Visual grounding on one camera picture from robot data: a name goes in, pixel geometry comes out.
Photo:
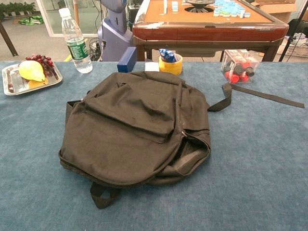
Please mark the blue snack wrapper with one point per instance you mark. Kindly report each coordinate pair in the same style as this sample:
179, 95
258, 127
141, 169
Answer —
167, 55

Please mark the green cloth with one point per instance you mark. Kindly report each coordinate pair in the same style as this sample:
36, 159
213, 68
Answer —
31, 20

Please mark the blue rectangular box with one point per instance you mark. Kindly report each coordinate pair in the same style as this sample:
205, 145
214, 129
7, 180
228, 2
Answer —
126, 60

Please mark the small mahjong tile stack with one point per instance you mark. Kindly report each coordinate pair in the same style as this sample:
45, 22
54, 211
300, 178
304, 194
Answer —
175, 6

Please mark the clear box of red bottles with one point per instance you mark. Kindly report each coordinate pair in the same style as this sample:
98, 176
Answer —
238, 67

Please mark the white plastic basket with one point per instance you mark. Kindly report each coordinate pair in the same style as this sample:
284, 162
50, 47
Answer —
296, 49

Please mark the clear plastic water bottle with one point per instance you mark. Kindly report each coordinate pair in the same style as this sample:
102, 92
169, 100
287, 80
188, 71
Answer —
77, 48

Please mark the blue table mat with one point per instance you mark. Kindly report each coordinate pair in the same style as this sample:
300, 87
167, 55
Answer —
252, 156

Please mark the standing mahjong tile row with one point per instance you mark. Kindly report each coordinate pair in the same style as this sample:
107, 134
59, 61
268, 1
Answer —
165, 6

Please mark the blue mahjong tile pile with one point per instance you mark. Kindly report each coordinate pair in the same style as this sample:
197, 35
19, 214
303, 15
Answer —
228, 9

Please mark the black tripod stand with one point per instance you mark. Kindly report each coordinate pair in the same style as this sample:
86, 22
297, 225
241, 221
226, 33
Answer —
291, 39

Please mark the orange fruit slice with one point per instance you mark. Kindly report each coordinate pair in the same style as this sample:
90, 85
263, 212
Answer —
36, 84

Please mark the red grape bunch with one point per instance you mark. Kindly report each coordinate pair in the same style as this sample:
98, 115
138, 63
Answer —
44, 60

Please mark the black table leg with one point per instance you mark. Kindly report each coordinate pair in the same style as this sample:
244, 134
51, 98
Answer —
7, 38

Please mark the yellow pear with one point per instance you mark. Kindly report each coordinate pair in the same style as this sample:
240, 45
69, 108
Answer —
31, 71

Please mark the metal serving tray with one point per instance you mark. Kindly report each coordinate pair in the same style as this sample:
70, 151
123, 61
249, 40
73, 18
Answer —
14, 84

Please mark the brown mahjong table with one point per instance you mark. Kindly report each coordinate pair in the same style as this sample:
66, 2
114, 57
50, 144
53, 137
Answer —
204, 31

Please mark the small white box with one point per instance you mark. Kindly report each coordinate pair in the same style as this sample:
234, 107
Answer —
151, 67

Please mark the black fabric backpack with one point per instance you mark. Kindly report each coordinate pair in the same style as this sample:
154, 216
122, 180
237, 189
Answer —
125, 125

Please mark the cardboard box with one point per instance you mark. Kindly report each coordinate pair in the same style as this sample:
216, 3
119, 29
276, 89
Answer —
276, 12

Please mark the yellow tape roll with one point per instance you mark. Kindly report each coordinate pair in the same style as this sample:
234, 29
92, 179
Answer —
170, 68

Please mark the green potted plants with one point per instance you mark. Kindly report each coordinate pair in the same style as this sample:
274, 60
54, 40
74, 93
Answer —
16, 8

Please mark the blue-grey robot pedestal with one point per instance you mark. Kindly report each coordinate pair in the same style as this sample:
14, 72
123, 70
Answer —
113, 36

